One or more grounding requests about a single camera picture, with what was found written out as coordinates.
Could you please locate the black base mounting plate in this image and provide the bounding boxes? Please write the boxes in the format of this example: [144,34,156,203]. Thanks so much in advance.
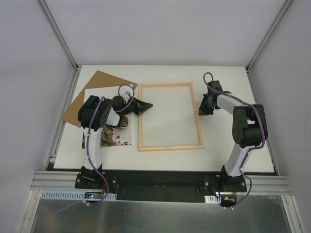
[75,168,247,203]

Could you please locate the right white cable duct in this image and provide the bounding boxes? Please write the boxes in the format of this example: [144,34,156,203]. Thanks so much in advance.
[204,196,222,204]

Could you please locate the aluminium front rail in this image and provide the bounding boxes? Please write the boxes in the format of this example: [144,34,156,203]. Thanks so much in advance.
[30,169,82,191]

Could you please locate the aluminium corner post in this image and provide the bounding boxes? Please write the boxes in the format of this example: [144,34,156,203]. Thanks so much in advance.
[37,0,81,71]
[245,0,294,72]

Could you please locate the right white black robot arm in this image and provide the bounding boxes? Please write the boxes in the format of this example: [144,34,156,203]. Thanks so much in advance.
[199,81,268,192]

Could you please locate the clear acrylic sheet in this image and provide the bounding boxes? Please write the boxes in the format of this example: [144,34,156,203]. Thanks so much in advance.
[141,84,200,148]

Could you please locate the left white cable duct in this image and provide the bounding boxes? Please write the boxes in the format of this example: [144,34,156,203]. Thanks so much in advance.
[41,190,117,201]

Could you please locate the brown backing board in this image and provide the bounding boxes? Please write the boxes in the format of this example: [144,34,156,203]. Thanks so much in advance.
[61,70,138,128]

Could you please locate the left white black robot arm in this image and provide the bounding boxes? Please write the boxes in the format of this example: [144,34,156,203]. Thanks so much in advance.
[78,94,153,189]

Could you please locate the landscape photo print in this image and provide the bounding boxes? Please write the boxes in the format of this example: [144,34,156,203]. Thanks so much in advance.
[84,84,135,147]

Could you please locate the white cable duct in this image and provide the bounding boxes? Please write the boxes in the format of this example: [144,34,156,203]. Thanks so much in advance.
[204,196,222,204]
[41,190,117,201]

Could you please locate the light wooden picture frame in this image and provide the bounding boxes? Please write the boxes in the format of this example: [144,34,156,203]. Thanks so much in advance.
[138,82,204,152]

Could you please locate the left aluminium corner post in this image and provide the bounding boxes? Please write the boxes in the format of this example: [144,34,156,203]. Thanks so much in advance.
[37,0,81,71]

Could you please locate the right aluminium corner post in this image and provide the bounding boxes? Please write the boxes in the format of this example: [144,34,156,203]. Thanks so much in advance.
[245,0,294,72]

